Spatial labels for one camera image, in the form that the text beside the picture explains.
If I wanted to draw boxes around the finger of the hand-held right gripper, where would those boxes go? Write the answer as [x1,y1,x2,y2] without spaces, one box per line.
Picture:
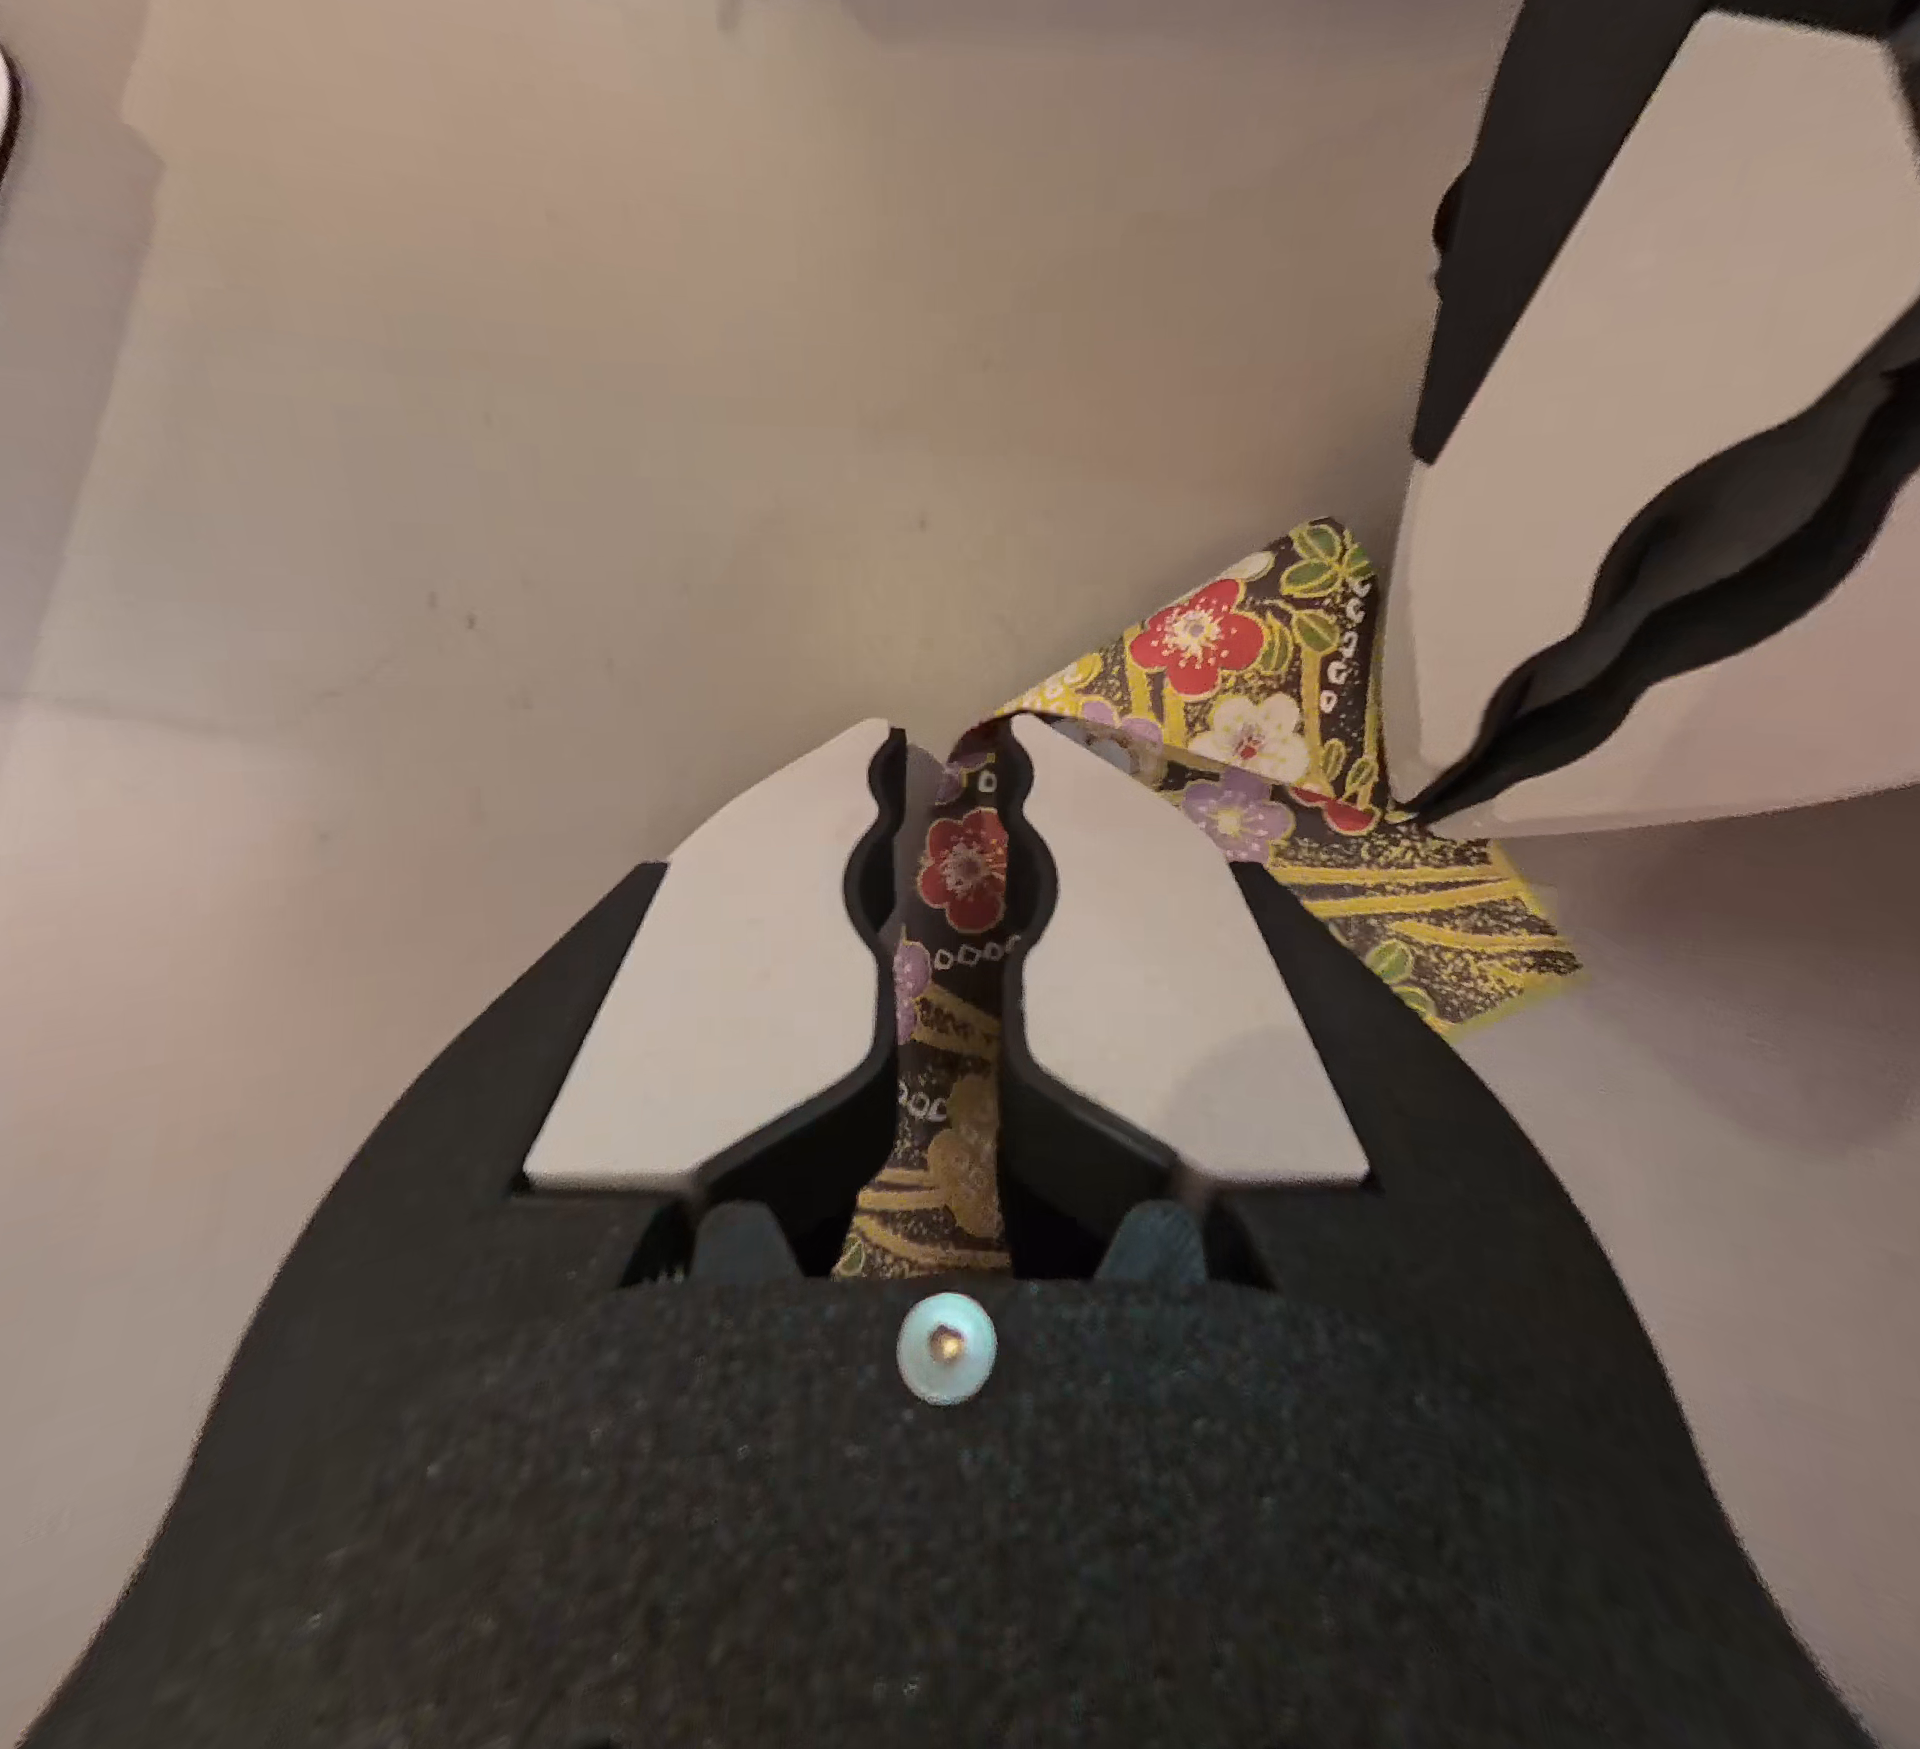
[1393,6,1920,800]
[1407,430,1920,840]

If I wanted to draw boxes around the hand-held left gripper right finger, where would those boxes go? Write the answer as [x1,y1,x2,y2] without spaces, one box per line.
[1002,717,1368,1278]

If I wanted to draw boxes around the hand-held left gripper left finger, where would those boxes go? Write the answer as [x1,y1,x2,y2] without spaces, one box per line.
[521,717,908,1278]

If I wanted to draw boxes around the green floral origami paper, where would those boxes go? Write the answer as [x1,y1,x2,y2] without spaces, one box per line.
[832,516,1587,1287]

